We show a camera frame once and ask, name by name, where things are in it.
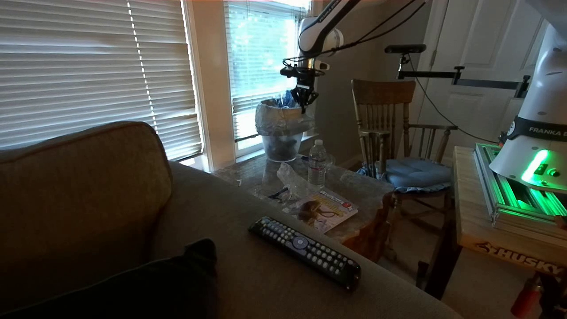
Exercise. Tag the black tv remote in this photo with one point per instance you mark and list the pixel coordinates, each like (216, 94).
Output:
(326, 261)

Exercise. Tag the left window blinds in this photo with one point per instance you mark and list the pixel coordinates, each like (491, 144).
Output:
(74, 64)

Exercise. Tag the white door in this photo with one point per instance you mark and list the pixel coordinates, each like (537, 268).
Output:
(491, 39)

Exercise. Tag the husky workbench table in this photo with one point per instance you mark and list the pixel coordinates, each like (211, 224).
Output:
(532, 245)

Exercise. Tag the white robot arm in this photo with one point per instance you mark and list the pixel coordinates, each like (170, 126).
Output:
(535, 146)

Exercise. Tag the wooden armchair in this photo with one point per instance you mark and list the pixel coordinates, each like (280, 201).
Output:
(385, 131)

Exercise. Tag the beige sofa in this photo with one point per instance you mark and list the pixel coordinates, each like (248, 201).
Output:
(82, 208)

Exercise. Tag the blue seat cushion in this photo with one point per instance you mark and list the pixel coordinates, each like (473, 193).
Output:
(411, 174)

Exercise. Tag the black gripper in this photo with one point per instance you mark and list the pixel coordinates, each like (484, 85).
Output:
(303, 92)

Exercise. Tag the magazine with animal cover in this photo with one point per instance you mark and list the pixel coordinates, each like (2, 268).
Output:
(323, 209)

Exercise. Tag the right window blinds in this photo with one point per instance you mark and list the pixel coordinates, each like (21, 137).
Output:
(259, 36)

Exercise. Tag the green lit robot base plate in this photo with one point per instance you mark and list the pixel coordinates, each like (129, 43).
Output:
(510, 199)

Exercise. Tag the window blinds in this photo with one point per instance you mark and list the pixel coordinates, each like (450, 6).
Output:
(74, 64)
(259, 36)

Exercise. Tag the dark throw pillow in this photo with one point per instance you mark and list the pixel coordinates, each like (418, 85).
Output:
(175, 287)

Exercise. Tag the black pen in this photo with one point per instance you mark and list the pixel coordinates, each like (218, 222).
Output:
(278, 193)

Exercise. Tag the clear plastic water bottle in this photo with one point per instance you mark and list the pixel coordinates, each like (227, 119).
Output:
(317, 163)

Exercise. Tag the red object at corner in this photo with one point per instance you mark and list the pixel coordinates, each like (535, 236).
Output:
(526, 298)

